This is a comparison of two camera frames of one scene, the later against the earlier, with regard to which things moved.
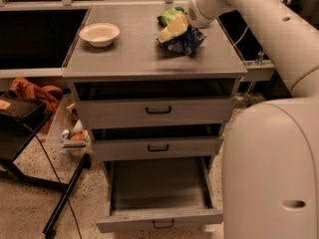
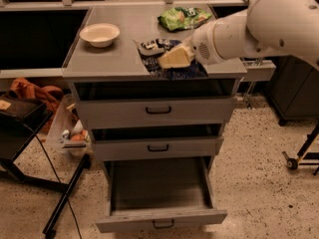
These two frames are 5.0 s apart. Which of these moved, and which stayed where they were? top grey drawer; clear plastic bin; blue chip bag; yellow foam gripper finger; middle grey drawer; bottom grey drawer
Moved: yellow foam gripper finger; blue chip bag
Stayed: bottom grey drawer; clear plastic bin; top grey drawer; middle grey drawer
